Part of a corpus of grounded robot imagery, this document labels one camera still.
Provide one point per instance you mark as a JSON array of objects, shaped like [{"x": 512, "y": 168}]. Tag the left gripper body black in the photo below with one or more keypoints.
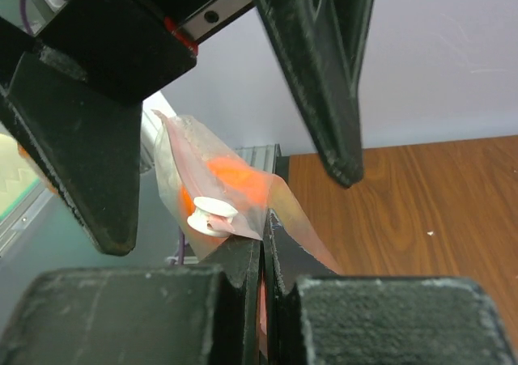
[{"x": 124, "y": 49}]

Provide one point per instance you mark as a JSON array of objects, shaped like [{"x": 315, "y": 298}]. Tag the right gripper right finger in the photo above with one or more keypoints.
[{"x": 315, "y": 316}]

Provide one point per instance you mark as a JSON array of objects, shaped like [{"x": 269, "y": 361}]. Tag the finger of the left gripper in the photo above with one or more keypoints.
[
  {"x": 320, "y": 45},
  {"x": 39, "y": 98}
]

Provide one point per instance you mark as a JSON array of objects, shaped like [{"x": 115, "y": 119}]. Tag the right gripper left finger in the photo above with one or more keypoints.
[{"x": 206, "y": 313}]

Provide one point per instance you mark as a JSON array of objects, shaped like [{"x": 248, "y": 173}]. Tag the clear zip top bag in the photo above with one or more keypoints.
[{"x": 222, "y": 231}]

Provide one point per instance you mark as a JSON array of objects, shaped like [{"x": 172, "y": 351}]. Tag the orange fake orange front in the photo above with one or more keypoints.
[{"x": 235, "y": 173}]

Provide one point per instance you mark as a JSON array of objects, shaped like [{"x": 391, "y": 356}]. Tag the aluminium frame rail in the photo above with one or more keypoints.
[{"x": 259, "y": 154}]

